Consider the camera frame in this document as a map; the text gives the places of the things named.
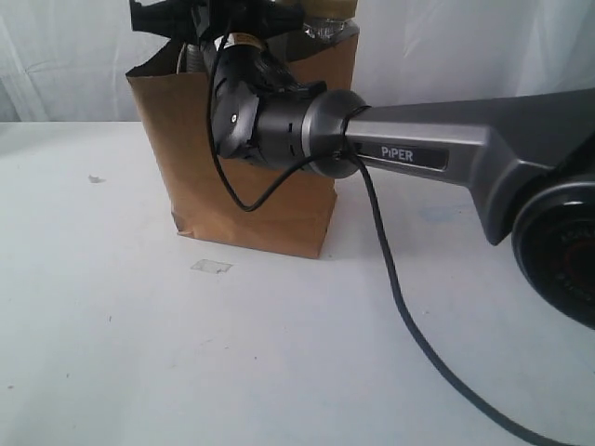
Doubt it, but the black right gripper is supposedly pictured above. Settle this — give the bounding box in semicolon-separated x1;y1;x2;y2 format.
129;1;325;93

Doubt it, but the clear nut jar gold lid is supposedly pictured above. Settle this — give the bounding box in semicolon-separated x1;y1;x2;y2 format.
277;0;359;45

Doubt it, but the brown paper shopping bag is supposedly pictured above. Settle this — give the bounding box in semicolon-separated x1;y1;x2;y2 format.
126;41;337;258

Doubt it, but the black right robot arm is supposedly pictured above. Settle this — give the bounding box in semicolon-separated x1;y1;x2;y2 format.
129;1;594;327

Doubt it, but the white backdrop curtain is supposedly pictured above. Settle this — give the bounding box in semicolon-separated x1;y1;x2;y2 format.
1;1;594;122

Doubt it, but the clear tape piece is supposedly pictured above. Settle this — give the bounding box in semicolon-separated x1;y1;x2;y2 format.
191;259;232;274

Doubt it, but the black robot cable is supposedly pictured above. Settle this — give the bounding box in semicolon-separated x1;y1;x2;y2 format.
206;32;577;446

